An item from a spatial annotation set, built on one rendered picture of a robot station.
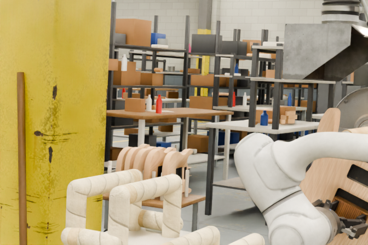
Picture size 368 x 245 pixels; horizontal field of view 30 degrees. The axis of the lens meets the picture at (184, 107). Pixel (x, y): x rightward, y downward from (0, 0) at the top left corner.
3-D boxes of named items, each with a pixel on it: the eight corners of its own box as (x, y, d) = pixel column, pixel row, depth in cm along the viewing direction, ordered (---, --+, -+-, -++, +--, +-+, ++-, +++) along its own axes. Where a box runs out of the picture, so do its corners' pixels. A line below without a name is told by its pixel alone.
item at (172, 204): (167, 232, 123) (170, 181, 123) (183, 235, 122) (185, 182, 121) (158, 236, 120) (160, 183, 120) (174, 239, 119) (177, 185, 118)
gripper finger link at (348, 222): (333, 215, 164) (337, 217, 163) (361, 216, 171) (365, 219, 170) (326, 229, 164) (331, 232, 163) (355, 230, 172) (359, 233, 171)
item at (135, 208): (128, 226, 127) (131, 175, 127) (143, 228, 126) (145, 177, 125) (119, 229, 124) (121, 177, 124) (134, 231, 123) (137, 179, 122)
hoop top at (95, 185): (131, 184, 127) (132, 167, 127) (145, 186, 125) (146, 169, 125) (62, 199, 109) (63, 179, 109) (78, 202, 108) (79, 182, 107)
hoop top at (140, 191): (169, 189, 123) (170, 172, 123) (185, 192, 121) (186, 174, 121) (104, 206, 105) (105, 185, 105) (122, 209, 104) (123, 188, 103)
